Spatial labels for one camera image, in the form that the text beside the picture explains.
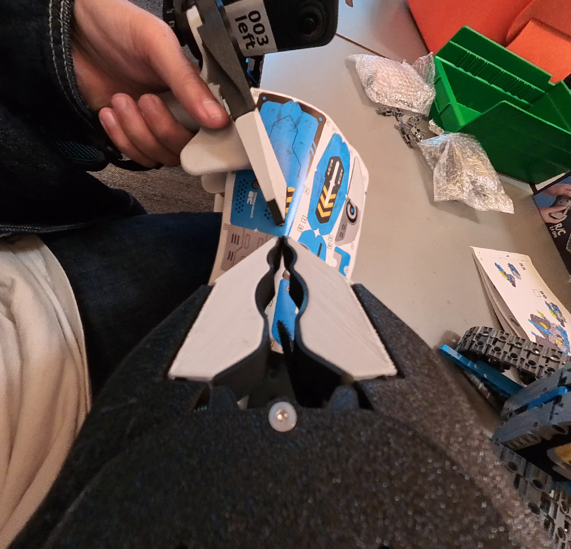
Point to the person's left forearm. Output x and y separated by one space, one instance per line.
44 31

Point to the person's left hand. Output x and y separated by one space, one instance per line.
129 58

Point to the dark blue robot kit box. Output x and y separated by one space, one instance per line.
557 218

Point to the orange sofa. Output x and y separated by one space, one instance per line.
468 4

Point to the pile of grey track links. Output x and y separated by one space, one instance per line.
412 131

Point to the bubble wrap bag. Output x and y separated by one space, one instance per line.
464 174
392 85

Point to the blue grey building-block toy robot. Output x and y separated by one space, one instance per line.
535 406

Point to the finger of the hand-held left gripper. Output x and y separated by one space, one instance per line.
263 156

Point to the white instruction booklet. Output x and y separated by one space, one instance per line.
522 290

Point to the person's dark denim jacket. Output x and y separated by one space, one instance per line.
35 178

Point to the person's white shirt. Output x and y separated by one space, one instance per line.
35 379

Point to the person's dark jeans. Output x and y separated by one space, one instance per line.
134 268

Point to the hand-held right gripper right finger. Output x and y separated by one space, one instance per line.
348 330

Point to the green storage bin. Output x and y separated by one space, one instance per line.
504 134

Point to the blue sticker sheet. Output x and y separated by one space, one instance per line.
330 169

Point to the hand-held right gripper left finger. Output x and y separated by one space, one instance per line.
218 330

